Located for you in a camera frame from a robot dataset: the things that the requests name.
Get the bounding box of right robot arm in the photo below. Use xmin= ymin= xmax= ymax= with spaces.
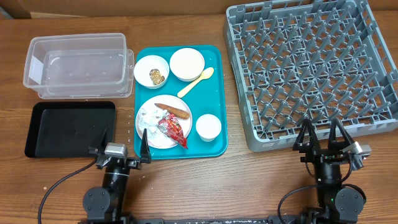
xmin=293 ymin=118 xmax=370 ymax=223

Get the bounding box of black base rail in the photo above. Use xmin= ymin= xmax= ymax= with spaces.
xmin=124 ymin=214 xmax=305 ymax=224

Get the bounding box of white bowl with walnut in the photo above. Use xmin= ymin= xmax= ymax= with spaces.
xmin=134 ymin=55 xmax=170 ymax=89

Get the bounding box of black plastic tray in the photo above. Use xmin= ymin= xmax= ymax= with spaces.
xmin=25 ymin=101 xmax=116 ymax=158

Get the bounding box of grey dishwasher rack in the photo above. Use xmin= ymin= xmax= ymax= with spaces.
xmin=224 ymin=0 xmax=397 ymax=152

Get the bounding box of teal serving tray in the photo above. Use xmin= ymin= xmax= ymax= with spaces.
xmin=134 ymin=45 xmax=228 ymax=160

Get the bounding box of white napkin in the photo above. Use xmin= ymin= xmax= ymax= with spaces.
xmin=138 ymin=108 xmax=168 ymax=145

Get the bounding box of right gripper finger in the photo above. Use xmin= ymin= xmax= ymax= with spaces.
xmin=328 ymin=117 xmax=356 ymax=152
xmin=293 ymin=118 xmax=321 ymax=152

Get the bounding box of clear plastic bin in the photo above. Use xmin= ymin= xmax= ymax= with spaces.
xmin=23 ymin=33 xmax=134 ymax=100

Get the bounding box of red snack wrapper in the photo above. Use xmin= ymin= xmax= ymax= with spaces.
xmin=158 ymin=113 xmax=187 ymax=149

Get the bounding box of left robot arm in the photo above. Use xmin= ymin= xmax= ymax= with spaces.
xmin=83 ymin=131 xmax=152 ymax=223

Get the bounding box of pink bowl with rice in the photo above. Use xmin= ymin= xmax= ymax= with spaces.
xmin=169 ymin=48 xmax=205 ymax=82

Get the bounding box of white paper cup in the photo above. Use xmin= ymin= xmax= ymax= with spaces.
xmin=195 ymin=114 xmax=221 ymax=142

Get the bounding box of pink round plate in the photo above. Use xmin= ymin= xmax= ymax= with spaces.
xmin=135 ymin=95 xmax=193 ymax=149

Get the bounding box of yellow plastic spoon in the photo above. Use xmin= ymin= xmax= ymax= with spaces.
xmin=177 ymin=67 xmax=215 ymax=98

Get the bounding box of brown carrot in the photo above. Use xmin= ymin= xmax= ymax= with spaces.
xmin=155 ymin=103 xmax=190 ymax=119

